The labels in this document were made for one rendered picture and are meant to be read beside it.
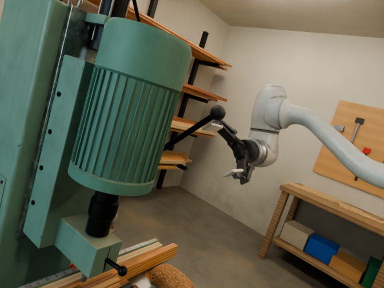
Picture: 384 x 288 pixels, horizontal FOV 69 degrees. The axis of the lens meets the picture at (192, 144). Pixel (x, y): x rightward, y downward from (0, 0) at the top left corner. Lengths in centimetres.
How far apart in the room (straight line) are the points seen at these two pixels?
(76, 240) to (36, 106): 30
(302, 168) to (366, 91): 113
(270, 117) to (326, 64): 297
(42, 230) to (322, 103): 346
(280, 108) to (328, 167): 275
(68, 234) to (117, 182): 21
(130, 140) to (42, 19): 32
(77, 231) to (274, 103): 69
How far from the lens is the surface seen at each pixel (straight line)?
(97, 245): 63
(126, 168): 53
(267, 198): 393
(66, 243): 70
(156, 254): 90
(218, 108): 61
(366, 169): 89
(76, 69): 62
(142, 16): 284
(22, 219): 77
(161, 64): 50
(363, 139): 362
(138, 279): 86
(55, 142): 65
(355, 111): 368
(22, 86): 71
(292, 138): 381
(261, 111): 98
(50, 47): 68
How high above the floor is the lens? 140
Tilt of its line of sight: 8 degrees down
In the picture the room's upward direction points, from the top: 18 degrees clockwise
